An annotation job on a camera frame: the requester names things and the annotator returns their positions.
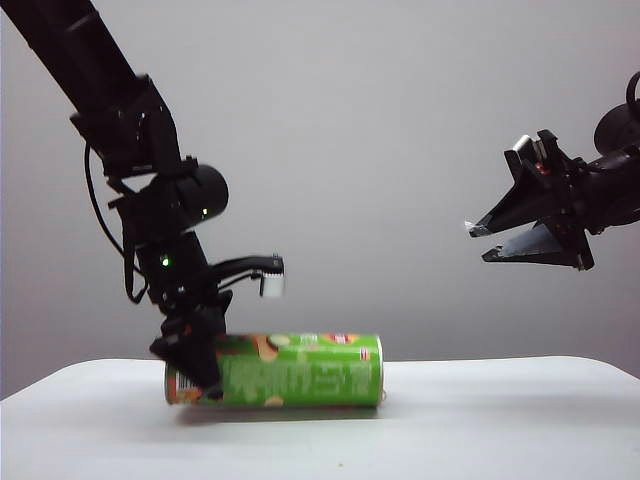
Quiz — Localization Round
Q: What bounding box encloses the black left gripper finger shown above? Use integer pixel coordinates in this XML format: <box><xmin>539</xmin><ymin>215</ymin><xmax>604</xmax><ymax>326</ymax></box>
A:
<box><xmin>148</xmin><ymin>311</ymin><xmax>225</xmax><ymax>402</ymax></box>

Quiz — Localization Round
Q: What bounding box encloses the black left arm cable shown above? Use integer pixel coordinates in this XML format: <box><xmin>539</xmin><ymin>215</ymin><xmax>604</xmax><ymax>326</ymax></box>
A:
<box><xmin>83</xmin><ymin>141</ymin><xmax>147</xmax><ymax>306</ymax></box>

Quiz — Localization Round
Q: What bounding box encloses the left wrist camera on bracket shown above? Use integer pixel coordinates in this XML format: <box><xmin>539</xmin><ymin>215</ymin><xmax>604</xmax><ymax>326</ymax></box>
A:
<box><xmin>211</xmin><ymin>253</ymin><xmax>288</xmax><ymax>301</ymax></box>

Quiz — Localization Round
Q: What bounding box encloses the right gripper finger with grey pad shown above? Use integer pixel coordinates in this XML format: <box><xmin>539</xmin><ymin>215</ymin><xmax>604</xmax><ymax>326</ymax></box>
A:
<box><xmin>481</xmin><ymin>221</ymin><xmax>582</xmax><ymax>267</ymax></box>

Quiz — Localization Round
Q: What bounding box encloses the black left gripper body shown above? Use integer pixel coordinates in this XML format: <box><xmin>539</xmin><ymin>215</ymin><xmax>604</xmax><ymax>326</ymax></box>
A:
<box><xmin>143</xmin><ymin>263</ymin><xmax>235</xmax><ymax>337</ymax></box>

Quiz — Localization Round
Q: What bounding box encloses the right gripper finger taped tip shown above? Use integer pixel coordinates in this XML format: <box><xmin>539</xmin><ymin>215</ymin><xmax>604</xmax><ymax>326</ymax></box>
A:
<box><xmin>463</xmin><ymin>148</ymin><xmax>567</xmax><ymax>236</ymax></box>

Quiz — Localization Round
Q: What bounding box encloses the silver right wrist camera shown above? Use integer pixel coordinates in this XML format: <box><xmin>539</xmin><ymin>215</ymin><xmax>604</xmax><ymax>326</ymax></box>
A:
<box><xmin>514</xmin><ymin>133</ymin><xmax>549</xmax><ymax>174</ymax></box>

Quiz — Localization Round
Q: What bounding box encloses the green chips tub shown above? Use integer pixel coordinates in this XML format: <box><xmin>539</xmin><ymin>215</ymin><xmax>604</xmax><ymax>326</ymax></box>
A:
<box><xmin>163</xmin><ymin>332</ymin><xmax>386</xmax><ymax>409</ymax></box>

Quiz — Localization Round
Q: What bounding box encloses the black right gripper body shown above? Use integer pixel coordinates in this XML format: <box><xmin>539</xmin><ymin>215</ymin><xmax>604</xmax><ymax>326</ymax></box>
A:
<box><xmin>536</xmin><ymin>128</ymin><xmax>598</xmax><ymax>274</ymax></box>

